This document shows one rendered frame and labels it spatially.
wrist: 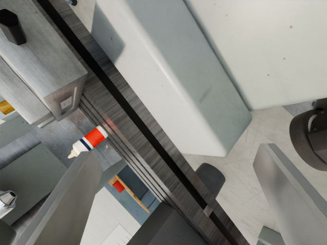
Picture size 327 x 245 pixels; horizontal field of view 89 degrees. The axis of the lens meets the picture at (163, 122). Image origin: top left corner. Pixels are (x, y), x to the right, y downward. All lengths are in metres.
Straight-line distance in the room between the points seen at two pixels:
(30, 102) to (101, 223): 4.81
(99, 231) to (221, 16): 5.09
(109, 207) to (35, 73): 4.82
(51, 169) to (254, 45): 0.79
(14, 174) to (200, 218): 0.68
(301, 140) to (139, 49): 0.55
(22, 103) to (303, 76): 0.46
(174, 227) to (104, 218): 4.57
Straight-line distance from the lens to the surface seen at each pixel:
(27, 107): 0.39
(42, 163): 0.84
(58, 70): 0.27
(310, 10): 0.29
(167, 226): 0.53
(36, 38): 0.29
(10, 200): 0.47
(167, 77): 0.27
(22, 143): 0.84
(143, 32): 0.27
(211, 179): 2.30
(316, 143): 0.63
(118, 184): 4.29
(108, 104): 0.36
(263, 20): 0.30
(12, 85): 0.40
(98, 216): 5.03
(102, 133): 0.48
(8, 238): 0.75
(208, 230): 0.51
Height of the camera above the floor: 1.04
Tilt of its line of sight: 26 degrees down
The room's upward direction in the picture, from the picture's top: 133 degrees counter-clockwise
